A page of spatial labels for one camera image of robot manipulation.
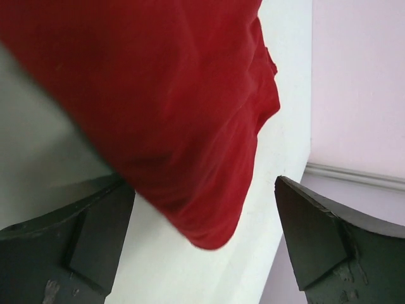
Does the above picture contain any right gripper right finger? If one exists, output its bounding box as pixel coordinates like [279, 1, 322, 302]
[275, 176, 404, 304]

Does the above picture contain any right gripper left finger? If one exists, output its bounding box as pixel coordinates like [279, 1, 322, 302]
[1, 174, 135, 304]

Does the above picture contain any red t shirt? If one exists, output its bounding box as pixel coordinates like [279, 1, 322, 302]
[1, 1, 280, 250]

